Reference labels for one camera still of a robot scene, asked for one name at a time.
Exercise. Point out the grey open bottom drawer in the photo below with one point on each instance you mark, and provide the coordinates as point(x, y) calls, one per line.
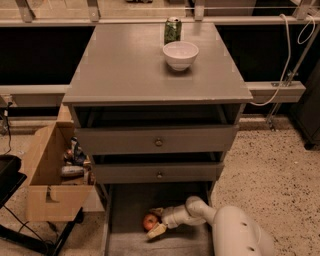
point(129, 203)

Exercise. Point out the dark bottle in box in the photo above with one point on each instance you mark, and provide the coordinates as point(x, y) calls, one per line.
point(74, 154)

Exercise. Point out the silver can in box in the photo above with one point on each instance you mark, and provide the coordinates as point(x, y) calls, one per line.
point(72, 171)

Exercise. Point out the grey middle drawer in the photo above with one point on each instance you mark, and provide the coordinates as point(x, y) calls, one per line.
point(154, 173)

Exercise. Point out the green soda can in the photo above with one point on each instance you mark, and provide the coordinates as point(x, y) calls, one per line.
point(172, 30)

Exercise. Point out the red apple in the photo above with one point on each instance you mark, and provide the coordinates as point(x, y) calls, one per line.
point(149, 221)

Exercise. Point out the cardboard box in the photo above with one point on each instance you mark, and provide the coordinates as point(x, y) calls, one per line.
point(48, 198)

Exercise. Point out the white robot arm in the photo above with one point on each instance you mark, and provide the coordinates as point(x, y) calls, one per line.
point(234, 232)

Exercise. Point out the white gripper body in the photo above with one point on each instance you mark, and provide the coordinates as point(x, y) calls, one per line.
point(172, 217)

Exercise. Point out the black stand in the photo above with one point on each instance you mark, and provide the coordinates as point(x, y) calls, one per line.
point(15, 228)

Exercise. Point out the white ceramic bowl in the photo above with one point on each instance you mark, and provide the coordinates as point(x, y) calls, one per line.
point(180, 55)

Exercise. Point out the grey top drawer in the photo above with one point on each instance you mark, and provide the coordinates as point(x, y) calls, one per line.
point(156, 140)

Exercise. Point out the grey drawer cabinet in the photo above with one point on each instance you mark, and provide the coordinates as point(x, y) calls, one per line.
point(125, 82)

